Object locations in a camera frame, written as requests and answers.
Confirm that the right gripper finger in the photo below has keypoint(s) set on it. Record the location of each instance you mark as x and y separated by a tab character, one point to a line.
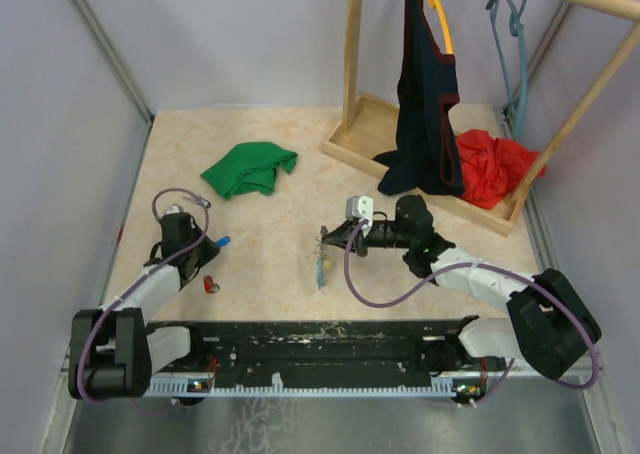
341	232
339	243

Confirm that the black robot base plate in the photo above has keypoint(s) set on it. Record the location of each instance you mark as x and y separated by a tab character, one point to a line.
330	354

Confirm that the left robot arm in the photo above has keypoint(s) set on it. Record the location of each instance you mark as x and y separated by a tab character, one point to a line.
135	314

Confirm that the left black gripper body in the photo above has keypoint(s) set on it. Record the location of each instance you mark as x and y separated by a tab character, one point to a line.
204	251

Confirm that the yellow hanger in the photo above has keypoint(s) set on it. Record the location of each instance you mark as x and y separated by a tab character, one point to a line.
436	5

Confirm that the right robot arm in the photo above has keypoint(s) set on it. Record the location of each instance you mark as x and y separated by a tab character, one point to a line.
545	323

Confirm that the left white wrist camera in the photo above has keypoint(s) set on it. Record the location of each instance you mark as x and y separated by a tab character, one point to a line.
174	209

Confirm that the blue key tag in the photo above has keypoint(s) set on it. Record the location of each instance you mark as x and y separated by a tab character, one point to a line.
224	241

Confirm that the red key tag with key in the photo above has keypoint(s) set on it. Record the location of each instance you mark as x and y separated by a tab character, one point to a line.
210	286

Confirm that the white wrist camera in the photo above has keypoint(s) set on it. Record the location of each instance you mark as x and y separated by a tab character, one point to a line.
359	208
174	209

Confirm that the aluminium rail frame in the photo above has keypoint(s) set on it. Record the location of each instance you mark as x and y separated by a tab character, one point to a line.
462	387

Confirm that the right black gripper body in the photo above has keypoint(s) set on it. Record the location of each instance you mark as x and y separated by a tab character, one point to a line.
360	244

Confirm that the red cloth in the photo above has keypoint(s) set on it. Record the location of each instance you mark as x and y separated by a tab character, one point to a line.
491	167

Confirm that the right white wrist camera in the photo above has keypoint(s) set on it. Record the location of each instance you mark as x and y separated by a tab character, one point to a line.
359	208

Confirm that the green cloth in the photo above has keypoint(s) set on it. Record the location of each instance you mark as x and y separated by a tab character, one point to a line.
249	167

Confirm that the dark navy garment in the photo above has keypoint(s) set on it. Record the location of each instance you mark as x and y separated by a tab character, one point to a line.
426	154

